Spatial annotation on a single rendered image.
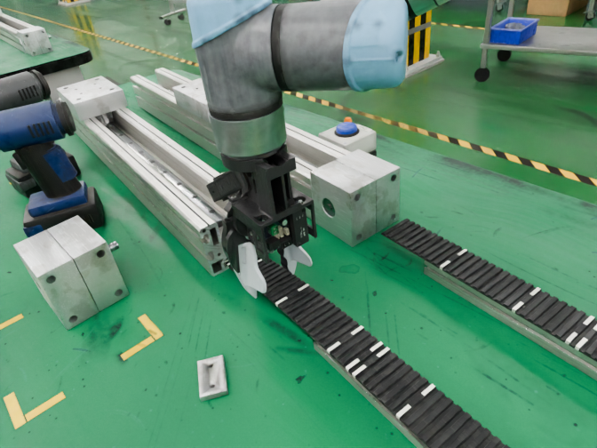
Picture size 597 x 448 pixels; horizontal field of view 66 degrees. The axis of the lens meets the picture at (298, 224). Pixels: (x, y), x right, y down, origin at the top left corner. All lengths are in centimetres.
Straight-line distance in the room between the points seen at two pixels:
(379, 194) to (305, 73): 31
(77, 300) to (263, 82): 39
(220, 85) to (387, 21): 15
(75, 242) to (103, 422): 24
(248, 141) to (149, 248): 37
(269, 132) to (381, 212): 30
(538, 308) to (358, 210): 26
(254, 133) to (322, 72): 9
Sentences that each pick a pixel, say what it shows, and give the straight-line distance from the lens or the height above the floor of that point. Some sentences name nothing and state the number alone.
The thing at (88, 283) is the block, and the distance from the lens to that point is 67.
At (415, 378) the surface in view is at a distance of 49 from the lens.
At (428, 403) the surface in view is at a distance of 48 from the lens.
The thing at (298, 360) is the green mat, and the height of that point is 78.
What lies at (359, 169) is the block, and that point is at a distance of 69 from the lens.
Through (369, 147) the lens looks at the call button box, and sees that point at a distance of 89.
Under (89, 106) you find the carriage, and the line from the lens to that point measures 113.
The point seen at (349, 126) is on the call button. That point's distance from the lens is 89.
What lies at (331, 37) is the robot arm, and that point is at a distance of 40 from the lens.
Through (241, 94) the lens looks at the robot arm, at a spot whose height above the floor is 107.
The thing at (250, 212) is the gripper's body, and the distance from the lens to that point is 50.
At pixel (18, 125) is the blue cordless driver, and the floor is 98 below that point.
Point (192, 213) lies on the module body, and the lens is 67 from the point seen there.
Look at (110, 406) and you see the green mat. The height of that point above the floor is 78.
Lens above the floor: 121
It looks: 35 degrees down
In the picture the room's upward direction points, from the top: 7 degrees counter-clockwise
